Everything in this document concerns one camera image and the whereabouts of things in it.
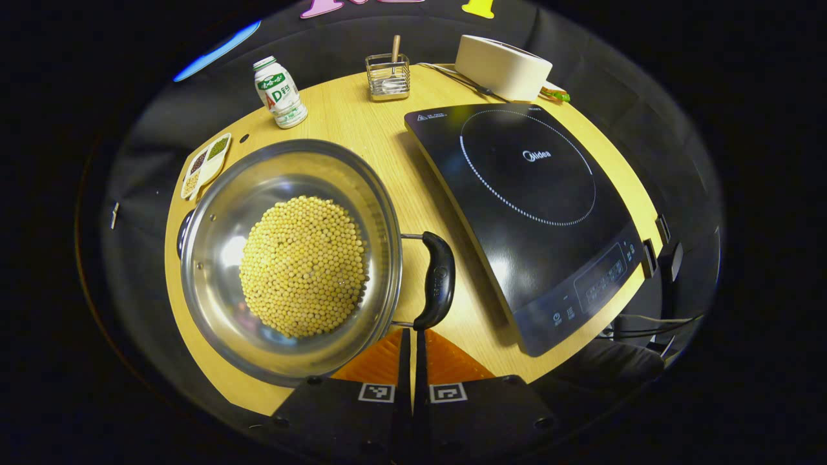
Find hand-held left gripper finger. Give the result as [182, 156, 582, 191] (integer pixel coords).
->
[270, 328, 413, 462]
[413, 328, 560, 462]

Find black induction cooktop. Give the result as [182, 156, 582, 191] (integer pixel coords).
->
[404, 102, 647, 358]

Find stainless steel pot black handles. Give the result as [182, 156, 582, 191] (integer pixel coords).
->
[176, 139, 456, 388]

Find pile of yellow soybeans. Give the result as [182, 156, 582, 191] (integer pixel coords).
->
[239, 196, 369, 339]

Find dark padded seat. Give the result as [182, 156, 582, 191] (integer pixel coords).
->
[554, 338, 666, 389]

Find white divided bean plate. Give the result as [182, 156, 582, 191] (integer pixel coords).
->
[181, 132, 232, 201]

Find white green drink bottle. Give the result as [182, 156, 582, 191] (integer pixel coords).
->
[253, 56, 309, 130]

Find white toaster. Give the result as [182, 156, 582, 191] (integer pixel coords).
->
[454, 34, 554, 102]

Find black backdrop cloth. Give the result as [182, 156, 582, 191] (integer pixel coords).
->
[100, 0, 724, 414]

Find thin black floor cable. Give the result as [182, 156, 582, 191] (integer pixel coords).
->
[598, 312, 705, 340]

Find metal wire basket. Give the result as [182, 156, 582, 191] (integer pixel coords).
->
[365, 53, 411, 102]

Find black power cable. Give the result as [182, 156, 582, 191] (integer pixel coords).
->
[417, 63, 511, 102]

